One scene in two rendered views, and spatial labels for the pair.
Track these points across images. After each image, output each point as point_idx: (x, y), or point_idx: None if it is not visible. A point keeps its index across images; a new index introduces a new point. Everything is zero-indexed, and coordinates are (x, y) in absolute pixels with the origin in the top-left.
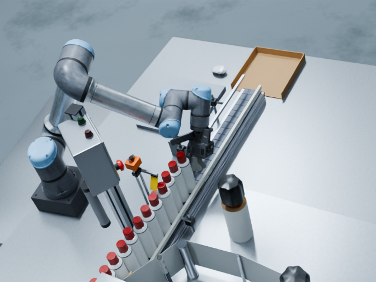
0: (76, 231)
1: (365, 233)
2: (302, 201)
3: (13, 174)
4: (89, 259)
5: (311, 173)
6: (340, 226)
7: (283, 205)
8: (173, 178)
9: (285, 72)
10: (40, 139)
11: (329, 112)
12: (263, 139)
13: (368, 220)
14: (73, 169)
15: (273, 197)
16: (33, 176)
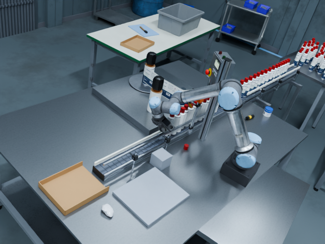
0: (231, 152)
1: (104, 91)
2: (115, 116)
3: (280, 204)
4: (223, 138)
5: (102, 123)
6: (111, 96)
7: (127, 110)
8: None
9: (62, 182)
10: (254, 140)
11: (64, 144)
12: (112, 148)
13: (96, 100)
14: (234, 167)
15: (129, 114)
16: (264, 196)
